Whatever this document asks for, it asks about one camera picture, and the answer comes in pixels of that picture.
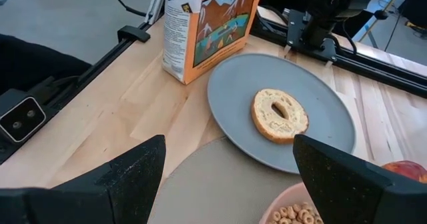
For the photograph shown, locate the black table clamp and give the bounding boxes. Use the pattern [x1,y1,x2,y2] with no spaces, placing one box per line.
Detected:
[117,25,151,43]

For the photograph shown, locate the toasted bagel half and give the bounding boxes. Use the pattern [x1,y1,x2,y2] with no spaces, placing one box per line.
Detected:
[250,88,310,145]

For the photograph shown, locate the black table-level camera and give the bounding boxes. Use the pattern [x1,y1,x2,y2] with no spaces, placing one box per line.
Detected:
[0,88,47,145]

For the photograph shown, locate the pink bowl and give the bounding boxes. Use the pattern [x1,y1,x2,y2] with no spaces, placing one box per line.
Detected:
[258,181,325,224]

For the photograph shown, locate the black fabric bundle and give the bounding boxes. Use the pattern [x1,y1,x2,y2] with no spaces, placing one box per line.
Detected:
[0,33,93,97]

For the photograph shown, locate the red apple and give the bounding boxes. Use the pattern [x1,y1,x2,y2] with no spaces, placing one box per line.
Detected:
[381,160,427,185]

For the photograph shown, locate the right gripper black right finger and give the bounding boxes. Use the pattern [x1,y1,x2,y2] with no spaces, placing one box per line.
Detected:
[292,133,427,224]

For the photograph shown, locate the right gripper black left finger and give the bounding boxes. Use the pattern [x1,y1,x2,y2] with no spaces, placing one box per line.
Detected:
[0,134,167,224]

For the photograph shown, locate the large grey round plate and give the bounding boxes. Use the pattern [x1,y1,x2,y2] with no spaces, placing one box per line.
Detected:
[146,136,305,224]

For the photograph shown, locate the orange cereal box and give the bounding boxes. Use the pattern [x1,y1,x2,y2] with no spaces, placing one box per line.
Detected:
[161,0,266,86]

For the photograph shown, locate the round oat cereal rings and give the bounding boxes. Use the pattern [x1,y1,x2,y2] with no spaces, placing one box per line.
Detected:
[268,201,324,224]

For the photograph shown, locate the white edge bracket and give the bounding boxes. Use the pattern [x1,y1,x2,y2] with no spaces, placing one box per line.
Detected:
[144,0,168,26]

